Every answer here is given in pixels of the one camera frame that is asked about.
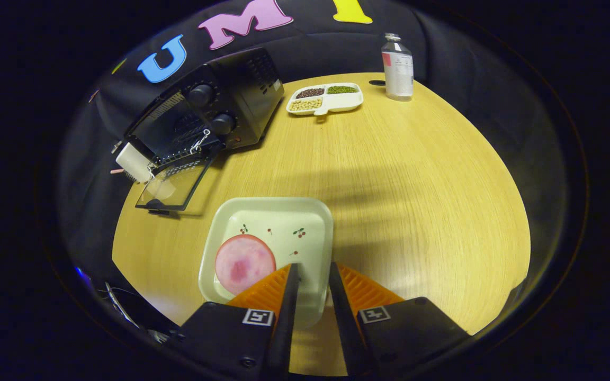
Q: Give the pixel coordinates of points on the pile of green beans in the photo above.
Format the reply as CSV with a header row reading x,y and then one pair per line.
x,y
342,89

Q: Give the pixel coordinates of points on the black toaster oven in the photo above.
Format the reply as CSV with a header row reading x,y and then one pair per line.
x,y
252,95

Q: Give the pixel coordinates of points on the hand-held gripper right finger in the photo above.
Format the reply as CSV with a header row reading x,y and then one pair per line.
x,y
344,317

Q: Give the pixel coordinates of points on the pile of brown beans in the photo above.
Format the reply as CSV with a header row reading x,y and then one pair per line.
x,y
310,93

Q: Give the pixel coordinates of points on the pile of beige soybeans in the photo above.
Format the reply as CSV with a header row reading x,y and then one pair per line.
x,y
305,105

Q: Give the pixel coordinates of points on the pink ham slice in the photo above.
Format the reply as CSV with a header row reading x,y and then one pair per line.
x,y
245,264

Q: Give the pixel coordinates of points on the cream square plate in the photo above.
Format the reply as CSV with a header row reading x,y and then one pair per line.
x,y
284,217

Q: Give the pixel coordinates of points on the white bread toaster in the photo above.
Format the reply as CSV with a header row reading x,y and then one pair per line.
x,y
131,161

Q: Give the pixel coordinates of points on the white divided dish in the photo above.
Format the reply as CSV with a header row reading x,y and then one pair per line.
x,y
342,101

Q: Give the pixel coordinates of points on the glass toaster oven door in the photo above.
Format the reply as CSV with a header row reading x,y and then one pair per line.
x,y
178,185

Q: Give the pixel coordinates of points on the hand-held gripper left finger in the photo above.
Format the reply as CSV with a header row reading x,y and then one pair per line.
x,y
284,328

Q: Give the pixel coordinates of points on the clear plastic bottle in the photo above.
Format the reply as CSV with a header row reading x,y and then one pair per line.
x,y
397,69

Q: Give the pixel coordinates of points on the black backdrop cloth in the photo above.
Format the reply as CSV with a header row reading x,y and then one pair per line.
x,y
310,47

